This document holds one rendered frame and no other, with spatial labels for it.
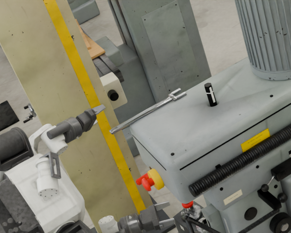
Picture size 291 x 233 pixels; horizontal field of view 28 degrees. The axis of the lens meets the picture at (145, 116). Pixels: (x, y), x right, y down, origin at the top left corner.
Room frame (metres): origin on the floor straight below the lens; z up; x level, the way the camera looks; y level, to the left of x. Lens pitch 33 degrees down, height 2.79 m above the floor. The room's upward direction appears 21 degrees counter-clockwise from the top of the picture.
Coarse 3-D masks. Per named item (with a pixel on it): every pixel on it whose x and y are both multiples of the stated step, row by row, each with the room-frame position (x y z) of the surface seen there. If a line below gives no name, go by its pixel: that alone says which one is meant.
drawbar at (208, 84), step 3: (207, 84) 1.31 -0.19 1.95; (210, 84) 1.31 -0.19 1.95; (207, 87) 1.30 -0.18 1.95; (207, 90) 1.30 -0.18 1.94; (213, 93) 1.30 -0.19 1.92; (207, 96) 1.30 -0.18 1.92; (210, 96) 1.30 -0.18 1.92; (210, 99) 1.30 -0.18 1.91; (210, 102) 1.30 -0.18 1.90; (216, 102) 1.30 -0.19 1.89; (210, 105) 1.30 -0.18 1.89; (213, 105) 1.30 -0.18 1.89
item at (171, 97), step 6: (180, 90) 1.42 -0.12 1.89; (168, 96) 1.42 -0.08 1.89; (174, 96) 1.40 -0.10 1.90; (180, 96) 1.39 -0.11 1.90; (162, 102) 1.39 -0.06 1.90; (168, 102) 1.39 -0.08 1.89; (150, 108) 1.39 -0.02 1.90; (156, 108) 1.38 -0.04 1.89; (138, 114) 1.38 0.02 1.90; (144, 114) 1.37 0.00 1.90; (132, 120) 1.36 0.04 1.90; (120, 126) 1.35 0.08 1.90; (126, 126) 1.35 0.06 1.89; (114, 132) 1.34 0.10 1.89
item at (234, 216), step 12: (276, 180) 1.23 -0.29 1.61; (252, 192) 1.21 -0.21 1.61; (276, 192) 1.23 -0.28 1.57; (240, 204) 1.20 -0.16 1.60; (252, 204) 1.21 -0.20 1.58; (264, 204) 1.22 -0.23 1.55; (228, 216) 1.21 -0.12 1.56; (240, 216) 1.20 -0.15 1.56; (252, 216) 1.20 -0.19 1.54; (228, 228) 1.24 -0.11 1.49; (240, 228) 1.20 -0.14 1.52; (264, 228) 1.21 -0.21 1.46
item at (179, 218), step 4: (196, 204) 1.78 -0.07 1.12; (196, 208) 1.74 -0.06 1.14; (200, 208) 1.73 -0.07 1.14; (180, 212) 1.77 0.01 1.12; (184, 212) 1.74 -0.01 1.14; (200, 212) 1.71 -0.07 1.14; (176, 216) 1.75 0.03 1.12; (180, 216) 1.74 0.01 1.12; (196, 216) 1.70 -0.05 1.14; (200, 216) 1.70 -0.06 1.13; (176, 220) 1.73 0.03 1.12; (180, 220) 1.72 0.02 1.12; (184, 220) 1.70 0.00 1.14; (200, 220) 1.67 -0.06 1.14; (176, 224) 1.74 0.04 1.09; (180, 224) 1.71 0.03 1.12; (184, 224) 1.69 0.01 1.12; (192, 224) 1.68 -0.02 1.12; (180, 228) 1.72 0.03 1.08; (184, 228) 1.69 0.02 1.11; (196, 228) 1.64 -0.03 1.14; (200, 228) 1.63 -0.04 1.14; (180, 232) 1.74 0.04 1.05; (184, 232) 1.70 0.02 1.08; (188, 232) 1.66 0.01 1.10; (200, 232) 1.61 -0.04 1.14; (204, 232) 1.60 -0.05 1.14; (208, 232) 1.59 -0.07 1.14
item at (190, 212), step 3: (192, 207) 1.71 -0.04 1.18; (186, 210) 1.71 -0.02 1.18; (189, 210) 1.70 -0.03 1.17; (192, 210) 1.71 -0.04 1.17; (195, 210) 1.72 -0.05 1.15; (186, 213) 1.71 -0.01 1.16; (189, 213) 1.70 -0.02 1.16; (192, 213) 1.70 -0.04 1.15; (195, 213) 1.71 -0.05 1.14; (189, 216) 1.71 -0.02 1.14; (192, 216) 1.70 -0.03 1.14
